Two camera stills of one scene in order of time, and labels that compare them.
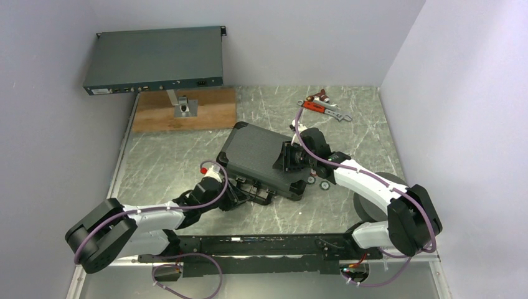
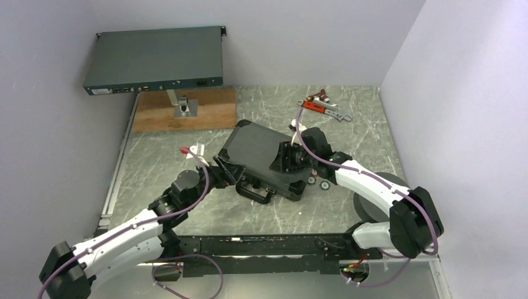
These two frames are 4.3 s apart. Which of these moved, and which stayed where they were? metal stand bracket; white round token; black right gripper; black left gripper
Moved: black left gripper
Stayed: metal stand bracket; black right gripper; white round token
